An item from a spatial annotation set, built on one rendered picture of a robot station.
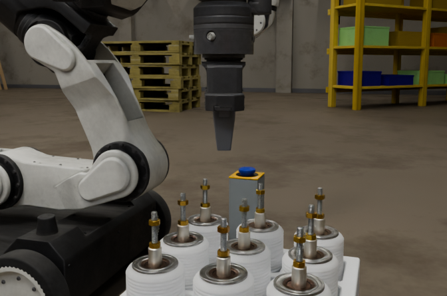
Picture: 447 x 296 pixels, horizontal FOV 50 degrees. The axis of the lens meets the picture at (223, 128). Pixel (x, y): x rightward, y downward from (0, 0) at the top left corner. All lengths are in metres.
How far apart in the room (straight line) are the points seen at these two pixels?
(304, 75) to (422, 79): 3.16
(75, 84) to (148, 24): 9.40
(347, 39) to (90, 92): 5.52
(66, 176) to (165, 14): 9.26
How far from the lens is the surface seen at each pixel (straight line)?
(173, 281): 0.80
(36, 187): 1.30
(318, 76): 9.56
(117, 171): 1.11
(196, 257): 0.90
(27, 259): 1.06
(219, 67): 0.68
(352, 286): 0.95
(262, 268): 0.87
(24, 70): 12.20
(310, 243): 0.85
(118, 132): 1.14
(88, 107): 1.18
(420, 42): 7.04
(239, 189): 1.14
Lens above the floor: 0.58
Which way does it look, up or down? 8 degrees down
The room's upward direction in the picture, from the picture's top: straight up
